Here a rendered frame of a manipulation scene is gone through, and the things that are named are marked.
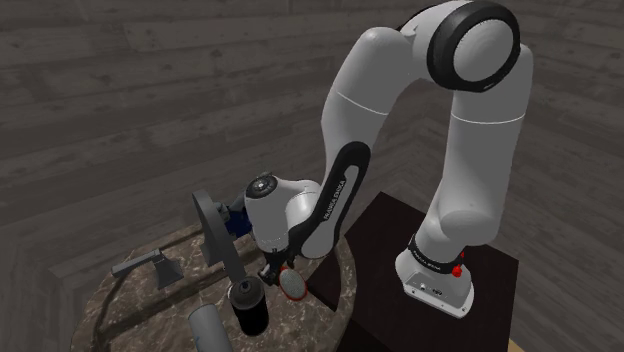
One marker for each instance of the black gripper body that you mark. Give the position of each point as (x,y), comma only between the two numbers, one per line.
(277,257)

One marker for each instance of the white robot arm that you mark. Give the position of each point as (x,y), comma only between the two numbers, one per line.
(478,161)

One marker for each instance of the black cylinder can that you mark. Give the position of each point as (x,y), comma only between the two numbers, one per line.
(249,309)

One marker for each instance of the pale grey cylinder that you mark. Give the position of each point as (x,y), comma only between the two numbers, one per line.
(210,331)

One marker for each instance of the round marble table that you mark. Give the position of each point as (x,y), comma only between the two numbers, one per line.
(146,317)

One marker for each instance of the red round brush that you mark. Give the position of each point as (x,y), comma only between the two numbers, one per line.
(292,284)

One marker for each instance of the dark robot stand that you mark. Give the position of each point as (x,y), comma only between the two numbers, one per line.
(390,312)

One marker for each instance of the dark blue object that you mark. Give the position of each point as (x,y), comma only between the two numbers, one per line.
(240,222)

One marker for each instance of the grey axe-shaped object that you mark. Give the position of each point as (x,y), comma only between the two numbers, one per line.
(166,270)

